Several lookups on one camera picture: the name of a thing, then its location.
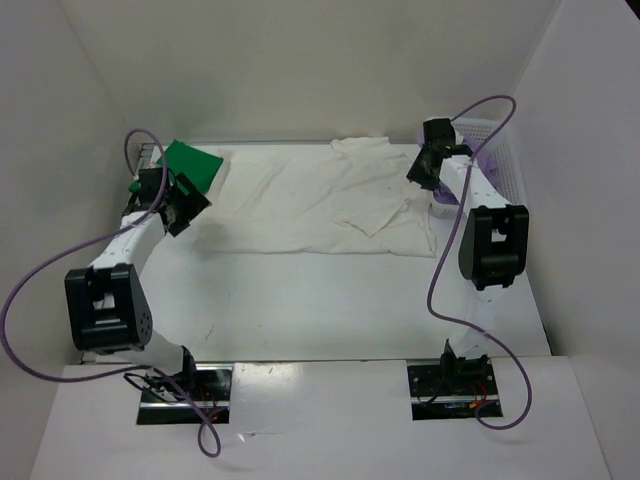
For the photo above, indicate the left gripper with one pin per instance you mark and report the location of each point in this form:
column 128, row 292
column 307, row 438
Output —
column 194, row 202

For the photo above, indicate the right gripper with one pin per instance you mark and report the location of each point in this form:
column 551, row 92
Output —
column 417, row 174

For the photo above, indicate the green t-shirt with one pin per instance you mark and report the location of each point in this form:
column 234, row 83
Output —
column 177, row 168

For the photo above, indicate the white t-shirt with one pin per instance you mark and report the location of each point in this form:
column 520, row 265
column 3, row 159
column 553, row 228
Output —
column 349, row 197

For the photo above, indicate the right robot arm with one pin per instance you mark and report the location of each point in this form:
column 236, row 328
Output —
column 492, row 250

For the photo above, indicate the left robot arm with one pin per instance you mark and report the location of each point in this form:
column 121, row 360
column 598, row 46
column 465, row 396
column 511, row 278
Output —
column 108, row 310

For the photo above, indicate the white plastic laundry basket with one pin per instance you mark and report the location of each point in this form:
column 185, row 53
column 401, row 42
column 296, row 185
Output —
column 492, row 179

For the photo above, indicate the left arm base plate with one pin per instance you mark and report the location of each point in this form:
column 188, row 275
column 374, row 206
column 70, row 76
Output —
column 161, row 404

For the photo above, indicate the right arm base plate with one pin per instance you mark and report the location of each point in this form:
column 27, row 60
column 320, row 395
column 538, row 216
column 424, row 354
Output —
column 450, row 395

